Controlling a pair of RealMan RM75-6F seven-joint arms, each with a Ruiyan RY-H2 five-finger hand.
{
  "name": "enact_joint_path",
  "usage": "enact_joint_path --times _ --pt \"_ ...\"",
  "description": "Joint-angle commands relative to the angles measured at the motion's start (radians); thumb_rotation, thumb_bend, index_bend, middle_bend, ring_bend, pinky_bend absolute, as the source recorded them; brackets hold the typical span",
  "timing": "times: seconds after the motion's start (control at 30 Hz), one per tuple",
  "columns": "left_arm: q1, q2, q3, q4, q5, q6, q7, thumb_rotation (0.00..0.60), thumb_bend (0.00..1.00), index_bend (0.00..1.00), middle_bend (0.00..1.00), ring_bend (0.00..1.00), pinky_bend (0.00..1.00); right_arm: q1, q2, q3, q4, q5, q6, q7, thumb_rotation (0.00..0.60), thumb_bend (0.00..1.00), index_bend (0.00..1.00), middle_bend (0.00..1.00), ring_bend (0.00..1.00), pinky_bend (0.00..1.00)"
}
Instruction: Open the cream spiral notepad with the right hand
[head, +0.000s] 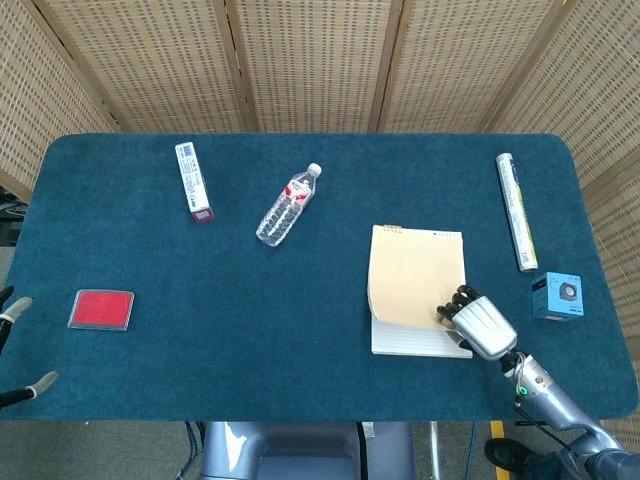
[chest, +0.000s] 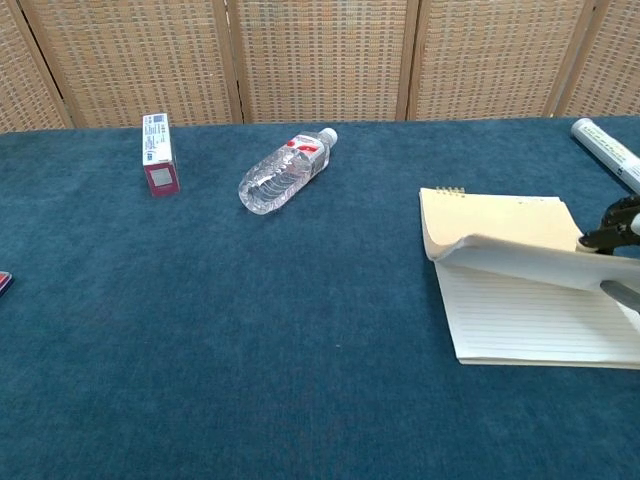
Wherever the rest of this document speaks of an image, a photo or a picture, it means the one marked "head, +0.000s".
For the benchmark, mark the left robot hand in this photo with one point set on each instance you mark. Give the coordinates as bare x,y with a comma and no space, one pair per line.
20,305

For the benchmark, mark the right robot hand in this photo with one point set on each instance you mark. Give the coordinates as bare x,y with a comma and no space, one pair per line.
485,325

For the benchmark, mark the yellow spiral notepad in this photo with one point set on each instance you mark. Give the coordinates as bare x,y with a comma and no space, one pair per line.
415,270

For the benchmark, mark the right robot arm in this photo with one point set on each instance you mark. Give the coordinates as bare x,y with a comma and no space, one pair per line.
545,395

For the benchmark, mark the blue speaker box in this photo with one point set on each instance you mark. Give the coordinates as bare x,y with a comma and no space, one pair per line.
557,297

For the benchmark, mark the red card case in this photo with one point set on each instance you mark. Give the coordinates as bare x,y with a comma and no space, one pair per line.
101,310

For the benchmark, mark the white cylindrical tube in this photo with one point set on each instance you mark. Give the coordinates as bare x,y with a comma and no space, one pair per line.
515,210

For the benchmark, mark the black shoe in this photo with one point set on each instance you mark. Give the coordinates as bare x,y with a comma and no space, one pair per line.
507,454

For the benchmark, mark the white metal table leg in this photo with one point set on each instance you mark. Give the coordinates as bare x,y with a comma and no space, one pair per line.
434,450

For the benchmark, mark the white and maroon carton box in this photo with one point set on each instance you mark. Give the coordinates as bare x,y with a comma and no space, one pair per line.
192,180

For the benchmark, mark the grey robot torso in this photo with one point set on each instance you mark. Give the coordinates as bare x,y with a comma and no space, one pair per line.
300,450

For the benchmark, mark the clear plastic water bottle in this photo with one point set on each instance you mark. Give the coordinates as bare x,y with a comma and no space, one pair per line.
285,210

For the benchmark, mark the blue table cloth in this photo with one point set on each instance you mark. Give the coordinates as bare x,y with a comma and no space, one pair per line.
250,325

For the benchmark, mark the woven wooden folding screen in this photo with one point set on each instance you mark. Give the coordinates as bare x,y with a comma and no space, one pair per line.
320,60

